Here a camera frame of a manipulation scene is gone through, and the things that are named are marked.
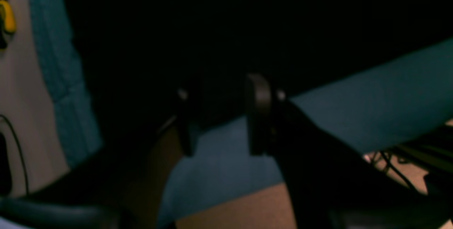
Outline dark grey T-shirt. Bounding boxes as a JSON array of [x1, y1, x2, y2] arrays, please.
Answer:
[[57, 0, 453, 187]]

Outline yellow handled pliers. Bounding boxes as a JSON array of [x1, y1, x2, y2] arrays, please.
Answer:
[[0, 0, 17, 51]]

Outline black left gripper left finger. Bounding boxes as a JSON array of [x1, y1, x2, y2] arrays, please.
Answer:
[[176, 88, 199, 157]]

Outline teal table cloth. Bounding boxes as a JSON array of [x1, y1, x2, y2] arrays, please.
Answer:
[[30, 0, 452, 229]]

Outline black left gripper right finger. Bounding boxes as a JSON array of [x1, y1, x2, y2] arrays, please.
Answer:
[[245, 74, 272, 155]]

